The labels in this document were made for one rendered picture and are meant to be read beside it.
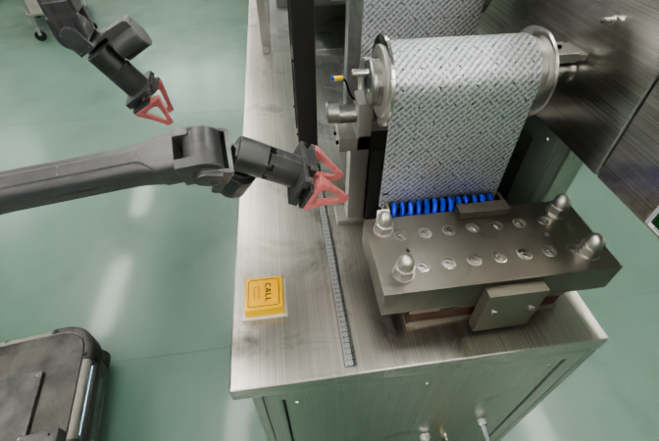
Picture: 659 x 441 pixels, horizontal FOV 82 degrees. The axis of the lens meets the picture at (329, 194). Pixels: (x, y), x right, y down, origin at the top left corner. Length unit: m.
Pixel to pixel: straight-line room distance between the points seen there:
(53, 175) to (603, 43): 0.83
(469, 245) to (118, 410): 1.45
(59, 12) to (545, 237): 0.97
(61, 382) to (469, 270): 1.36
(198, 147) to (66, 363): 1.21
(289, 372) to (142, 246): 1.61
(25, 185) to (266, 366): 0.45
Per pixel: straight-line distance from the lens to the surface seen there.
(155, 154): 0.60
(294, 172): 0.62
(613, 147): 0.73
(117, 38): 0.94
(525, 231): 0.77
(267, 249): 0.83
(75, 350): 1.68
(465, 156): 0.72
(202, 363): 1.75
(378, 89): 0.62
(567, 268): 0.74
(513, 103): 0.70
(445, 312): 0.73
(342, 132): 0.73
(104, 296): 2.09
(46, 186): 0.65
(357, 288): 0.77
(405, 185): 0.72
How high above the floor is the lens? 1.55
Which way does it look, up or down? 43 degrees down
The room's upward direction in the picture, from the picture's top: straight up
